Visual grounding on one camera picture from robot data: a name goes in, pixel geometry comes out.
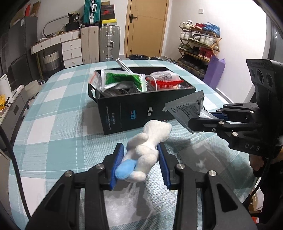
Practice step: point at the white drawer desk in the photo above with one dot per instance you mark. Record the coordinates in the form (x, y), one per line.
(67, 44)

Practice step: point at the purple bag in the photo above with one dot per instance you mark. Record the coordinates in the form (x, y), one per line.
(214, 71)

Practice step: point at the teal suitcase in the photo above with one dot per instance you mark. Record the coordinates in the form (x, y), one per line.
(92, 11)

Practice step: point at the round white stool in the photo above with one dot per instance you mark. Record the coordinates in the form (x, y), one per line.
(32, 89)

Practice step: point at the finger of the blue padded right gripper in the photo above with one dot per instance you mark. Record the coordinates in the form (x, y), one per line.
(220, 115)
(206, 125)

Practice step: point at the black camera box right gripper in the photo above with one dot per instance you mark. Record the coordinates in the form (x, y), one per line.
(266, 75)

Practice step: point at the white kettle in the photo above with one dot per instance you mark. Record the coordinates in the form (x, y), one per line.
(5, 88)

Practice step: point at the grey foil pouch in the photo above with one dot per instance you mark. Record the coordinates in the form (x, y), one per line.
(186, 108)

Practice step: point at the dark grey refrigerator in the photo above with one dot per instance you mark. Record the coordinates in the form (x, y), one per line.
(17, 62)

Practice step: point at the beige suitcase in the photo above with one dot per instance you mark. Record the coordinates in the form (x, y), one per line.
(90, 44)

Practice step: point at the white plush toy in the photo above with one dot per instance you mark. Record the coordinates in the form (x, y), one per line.
(142, 153)

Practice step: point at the striped laundry basket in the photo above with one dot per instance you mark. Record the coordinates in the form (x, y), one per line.
(52, 61)

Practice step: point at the wooden shoe rack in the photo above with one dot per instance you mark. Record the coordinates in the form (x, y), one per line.
(198, 44)

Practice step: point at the white black striped bag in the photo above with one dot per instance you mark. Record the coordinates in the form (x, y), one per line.
(117, 92)

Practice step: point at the yellow snack bags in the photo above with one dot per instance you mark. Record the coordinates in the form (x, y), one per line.
(3, 102)

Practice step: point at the green white wipes pack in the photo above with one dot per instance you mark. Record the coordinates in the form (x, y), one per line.
(123, 79)

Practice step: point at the teal checkered tablecloth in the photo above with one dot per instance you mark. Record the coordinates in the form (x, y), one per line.
(62, 131)

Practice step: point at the black bag on desk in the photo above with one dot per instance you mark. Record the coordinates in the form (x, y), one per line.
(73, 23)

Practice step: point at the black cardboard shoe box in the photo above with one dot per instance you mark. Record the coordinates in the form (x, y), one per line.
(109, 115)

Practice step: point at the person's right hand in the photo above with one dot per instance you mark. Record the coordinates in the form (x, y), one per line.
(257, 163)

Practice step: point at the red white tissue pack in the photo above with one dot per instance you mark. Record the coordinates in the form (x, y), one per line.
(164, 80)

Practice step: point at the wooden door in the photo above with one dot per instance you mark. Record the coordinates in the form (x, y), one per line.
(145, 27)

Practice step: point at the silver suitcase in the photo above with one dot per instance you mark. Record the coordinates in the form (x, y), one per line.
(109, 43)

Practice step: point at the stacked shoe boxes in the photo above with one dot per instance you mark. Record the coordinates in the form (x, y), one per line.
(107, 14)

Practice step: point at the grey storage cabinet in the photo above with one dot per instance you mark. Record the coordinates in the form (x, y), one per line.
(12, 114)

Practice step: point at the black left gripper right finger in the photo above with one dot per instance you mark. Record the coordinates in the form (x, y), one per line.
(221, 209)

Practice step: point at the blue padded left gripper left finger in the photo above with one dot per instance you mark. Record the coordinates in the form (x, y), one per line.
(60, 207)

